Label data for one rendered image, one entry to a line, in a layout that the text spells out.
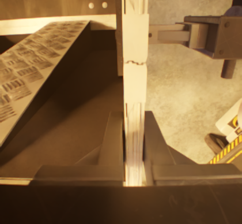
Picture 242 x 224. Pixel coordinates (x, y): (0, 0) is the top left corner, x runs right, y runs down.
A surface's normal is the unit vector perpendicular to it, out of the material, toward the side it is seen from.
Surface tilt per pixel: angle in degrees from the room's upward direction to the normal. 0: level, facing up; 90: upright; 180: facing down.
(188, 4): 0
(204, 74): 0
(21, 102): 80
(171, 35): 30
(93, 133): 90
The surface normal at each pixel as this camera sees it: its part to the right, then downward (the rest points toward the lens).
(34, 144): -0.03, -0.89
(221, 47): -0.02, 0.45
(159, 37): -0.52, 0.40
